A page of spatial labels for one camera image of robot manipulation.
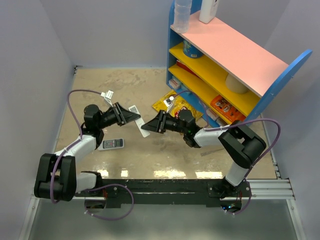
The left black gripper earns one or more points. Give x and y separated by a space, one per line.
122 115

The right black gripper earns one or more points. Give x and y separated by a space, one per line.
158 124

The white long remote control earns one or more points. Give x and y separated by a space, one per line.
139 122

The grey button remote control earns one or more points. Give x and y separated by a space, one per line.
111 144

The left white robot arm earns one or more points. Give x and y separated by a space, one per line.
57 178

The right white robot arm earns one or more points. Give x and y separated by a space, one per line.
242 144

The yellow Lays chip bag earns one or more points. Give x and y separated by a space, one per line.
179 103

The pack of tissue packets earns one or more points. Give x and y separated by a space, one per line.
178 86

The red flat box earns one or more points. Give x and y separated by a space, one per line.
185 67

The orange product box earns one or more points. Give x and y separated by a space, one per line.
227 109

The blue snack can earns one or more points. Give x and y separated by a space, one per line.
190 50

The brown paper roll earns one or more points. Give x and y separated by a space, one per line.
235 85

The blue yellow pink shelf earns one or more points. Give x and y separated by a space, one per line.
227 51

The clear plastic bottle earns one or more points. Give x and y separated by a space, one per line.
182 12

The white plastic container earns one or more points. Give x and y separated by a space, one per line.
208 10

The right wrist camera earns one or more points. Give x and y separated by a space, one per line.
169 103

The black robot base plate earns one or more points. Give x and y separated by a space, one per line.
117 192

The aluminium rail frame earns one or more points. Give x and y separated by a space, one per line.
265 215

